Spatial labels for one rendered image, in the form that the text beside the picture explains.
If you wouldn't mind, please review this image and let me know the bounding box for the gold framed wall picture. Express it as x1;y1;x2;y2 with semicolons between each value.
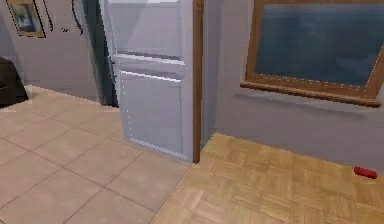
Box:
6;0;47;39

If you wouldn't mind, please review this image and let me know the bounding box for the white panelled room door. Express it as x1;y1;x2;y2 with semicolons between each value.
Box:
98;0;195;164

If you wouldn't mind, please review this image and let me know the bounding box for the brown wooden framed window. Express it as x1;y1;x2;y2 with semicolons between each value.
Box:
239;0;384;109

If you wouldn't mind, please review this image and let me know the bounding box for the small red flat object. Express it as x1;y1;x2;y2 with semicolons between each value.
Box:
353;166;379;180

